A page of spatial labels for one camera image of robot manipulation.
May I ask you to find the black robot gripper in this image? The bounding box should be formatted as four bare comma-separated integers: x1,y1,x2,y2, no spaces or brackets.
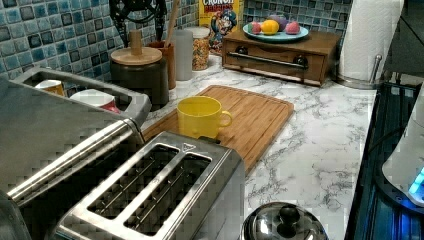
109,0,167,47

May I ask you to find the round wooden lid with knob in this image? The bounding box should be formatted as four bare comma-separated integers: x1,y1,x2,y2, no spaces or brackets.
111,30,162,66

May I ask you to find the cereal jar with white lid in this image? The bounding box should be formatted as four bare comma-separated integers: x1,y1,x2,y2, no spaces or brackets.
187,26,210,71

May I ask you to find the dark tea container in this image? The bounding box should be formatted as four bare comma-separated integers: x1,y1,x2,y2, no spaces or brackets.
110,60,169,111

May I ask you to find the steel pot lid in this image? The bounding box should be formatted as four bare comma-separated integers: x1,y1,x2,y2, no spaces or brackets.
240,202,329,240

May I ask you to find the wooden spoon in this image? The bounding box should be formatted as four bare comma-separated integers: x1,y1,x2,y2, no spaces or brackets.
164,0,181,48

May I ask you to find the brown wooden utensil cup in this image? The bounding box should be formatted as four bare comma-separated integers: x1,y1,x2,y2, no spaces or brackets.
148,41,176,90

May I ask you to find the frosted plastic cup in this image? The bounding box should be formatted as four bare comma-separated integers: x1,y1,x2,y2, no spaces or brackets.
173,29,193,81

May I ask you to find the yellow cereal box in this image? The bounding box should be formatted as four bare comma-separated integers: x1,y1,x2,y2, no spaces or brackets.
198,0,244,55

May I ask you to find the white cup red band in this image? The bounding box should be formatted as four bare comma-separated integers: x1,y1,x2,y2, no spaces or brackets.
71,89,120,113

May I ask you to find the toy strawberry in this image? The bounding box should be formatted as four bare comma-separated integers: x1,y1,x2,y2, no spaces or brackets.
248,21,261,35

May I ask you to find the yellow mug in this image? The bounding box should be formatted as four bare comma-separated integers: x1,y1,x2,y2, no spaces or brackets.
177,96,233,138

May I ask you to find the toy lemon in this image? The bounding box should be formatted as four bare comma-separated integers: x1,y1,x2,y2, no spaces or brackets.
261,20,279,35

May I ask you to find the purple toy fruit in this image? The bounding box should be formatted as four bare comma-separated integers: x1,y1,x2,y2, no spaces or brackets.
268,15,288,32

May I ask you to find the light blue plate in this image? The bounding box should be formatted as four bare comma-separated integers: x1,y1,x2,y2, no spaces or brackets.
242,24,309,43

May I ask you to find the pink toy fruit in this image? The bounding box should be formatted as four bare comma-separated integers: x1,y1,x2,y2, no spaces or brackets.
285,21,300,35

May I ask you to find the stainless toaster oven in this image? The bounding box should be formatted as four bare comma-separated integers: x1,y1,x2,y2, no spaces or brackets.
0,67,151,240

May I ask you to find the bamboo cutting board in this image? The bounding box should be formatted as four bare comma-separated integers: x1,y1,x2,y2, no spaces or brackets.
142,84,295,175

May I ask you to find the stainless two-slot toaster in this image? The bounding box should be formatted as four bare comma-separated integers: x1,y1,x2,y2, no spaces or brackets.
51,132,245,240

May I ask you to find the wooden drawer box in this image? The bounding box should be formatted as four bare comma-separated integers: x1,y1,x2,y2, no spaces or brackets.
222,31,340,87

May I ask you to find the paper towel roll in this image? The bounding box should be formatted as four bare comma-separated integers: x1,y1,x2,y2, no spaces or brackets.
339,0,404,78

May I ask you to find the steel paper towel holder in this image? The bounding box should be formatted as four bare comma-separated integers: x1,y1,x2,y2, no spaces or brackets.
333,54,384,90

